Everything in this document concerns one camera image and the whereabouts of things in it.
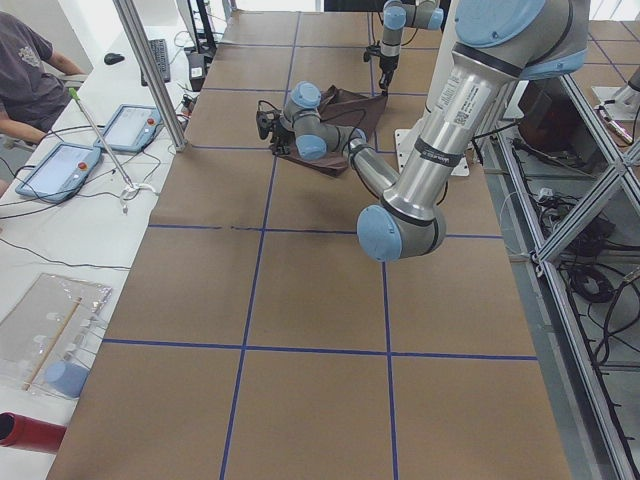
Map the brown t-shirt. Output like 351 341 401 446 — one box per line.
269 85 388 177

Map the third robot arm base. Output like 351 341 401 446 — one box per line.
591 69 639 121

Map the black box white label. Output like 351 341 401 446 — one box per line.
187 52 207 92

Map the far blue teach pendant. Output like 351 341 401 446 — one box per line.
101 104 162 153

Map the blue teach pendant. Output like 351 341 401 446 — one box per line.
15 142 102 204
101 104 162 153

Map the black keyboard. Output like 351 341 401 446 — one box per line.
148 39 171 83

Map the black computer mouse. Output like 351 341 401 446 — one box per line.
103 52 125 65

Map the silver rod green tip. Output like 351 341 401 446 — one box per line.
69 87 159 215

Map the near blue teach pendant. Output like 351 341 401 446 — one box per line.
15 142 102 204

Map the person in grey shirt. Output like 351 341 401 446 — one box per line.
1 12 84 144

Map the wooden stick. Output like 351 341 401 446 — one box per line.
22 297 82 391

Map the clear plastic bag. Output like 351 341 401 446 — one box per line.
1 273 112 396

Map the light blue cup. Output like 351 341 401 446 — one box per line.
44 361 89 398

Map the red cylinder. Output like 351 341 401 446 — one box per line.
1 412 66 454

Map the white camera pedestal column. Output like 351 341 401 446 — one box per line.
394 0 459 171

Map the aluminium frame post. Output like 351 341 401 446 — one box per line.
113 0 187 152

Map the aluminium side frame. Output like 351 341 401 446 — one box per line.
472 64 639 479

